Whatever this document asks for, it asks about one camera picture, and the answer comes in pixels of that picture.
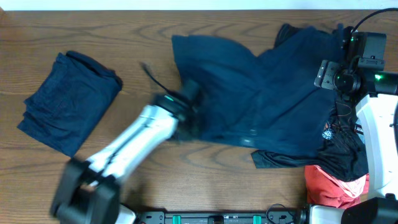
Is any red orange garment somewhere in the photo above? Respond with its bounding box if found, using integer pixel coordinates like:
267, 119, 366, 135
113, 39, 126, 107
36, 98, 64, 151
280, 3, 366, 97
304, 166, 369, 208

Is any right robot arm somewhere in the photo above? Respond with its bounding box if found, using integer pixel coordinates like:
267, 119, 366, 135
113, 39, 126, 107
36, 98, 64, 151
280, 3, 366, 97
307, 30, 397, 223

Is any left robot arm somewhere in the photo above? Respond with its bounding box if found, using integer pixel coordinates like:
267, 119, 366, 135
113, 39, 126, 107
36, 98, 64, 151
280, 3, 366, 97
50, 80, 200, 224

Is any dark blue garment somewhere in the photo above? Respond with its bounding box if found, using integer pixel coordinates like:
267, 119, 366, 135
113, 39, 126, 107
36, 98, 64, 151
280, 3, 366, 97
172, 25, 343, 157
17, 50, 123, 157

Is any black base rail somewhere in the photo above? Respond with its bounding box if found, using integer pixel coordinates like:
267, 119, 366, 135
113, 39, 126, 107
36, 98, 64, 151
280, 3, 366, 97
134, 208, 309, 224

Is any black orange patterned jersey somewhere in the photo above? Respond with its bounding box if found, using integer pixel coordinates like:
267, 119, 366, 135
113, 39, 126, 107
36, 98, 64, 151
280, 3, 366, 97
246, 24, 368, 182

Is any folded dark blue garment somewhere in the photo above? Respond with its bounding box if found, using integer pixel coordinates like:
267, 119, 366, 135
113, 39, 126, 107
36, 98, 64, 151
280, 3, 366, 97
17, 50, 123, 157

